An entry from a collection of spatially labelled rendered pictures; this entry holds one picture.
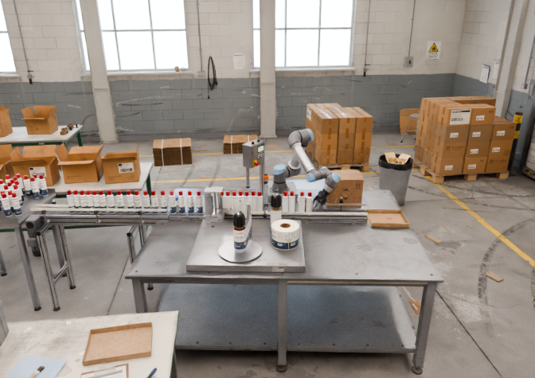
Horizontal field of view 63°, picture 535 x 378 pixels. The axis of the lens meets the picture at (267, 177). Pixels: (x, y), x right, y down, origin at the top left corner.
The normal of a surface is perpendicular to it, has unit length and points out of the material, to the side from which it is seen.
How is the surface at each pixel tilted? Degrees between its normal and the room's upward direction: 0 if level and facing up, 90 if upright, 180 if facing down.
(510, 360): 0
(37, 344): 0
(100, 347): 0
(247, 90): 90
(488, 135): 91
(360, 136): 89
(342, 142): 90
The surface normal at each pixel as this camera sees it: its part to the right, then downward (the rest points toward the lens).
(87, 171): 0.13, 0.36
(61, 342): 0.00, -0.93
